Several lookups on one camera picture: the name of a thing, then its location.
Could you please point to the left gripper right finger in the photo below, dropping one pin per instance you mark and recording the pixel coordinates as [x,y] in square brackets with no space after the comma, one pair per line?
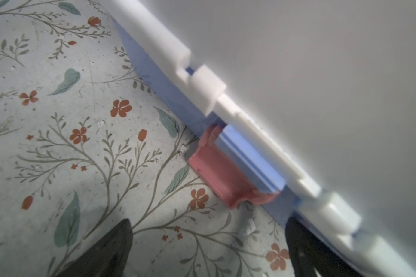
[310,257]

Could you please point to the white blue plastic toolbox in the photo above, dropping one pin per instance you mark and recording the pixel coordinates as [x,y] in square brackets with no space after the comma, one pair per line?
[324,90]

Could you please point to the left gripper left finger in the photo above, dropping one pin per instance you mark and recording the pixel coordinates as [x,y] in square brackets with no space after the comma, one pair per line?
[107,257]

